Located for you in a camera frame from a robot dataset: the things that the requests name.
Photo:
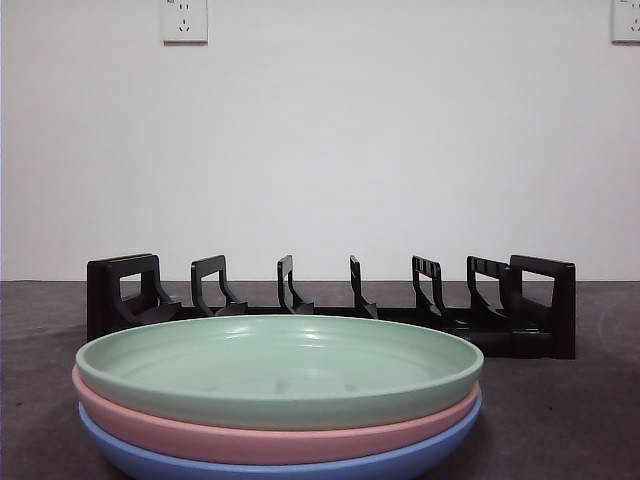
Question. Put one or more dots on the green round plate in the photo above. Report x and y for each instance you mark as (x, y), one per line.
(275, 370)

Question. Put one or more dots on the pink round plate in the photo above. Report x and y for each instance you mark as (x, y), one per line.
(200, 440)

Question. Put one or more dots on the blue round plate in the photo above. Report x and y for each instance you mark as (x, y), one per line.
(175, 469)

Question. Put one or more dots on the black plastic dish rack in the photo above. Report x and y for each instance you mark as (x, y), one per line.
(565, 310)

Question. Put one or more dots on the white wall socket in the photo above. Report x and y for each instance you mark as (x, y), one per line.
(185, 22)
(627, 22)

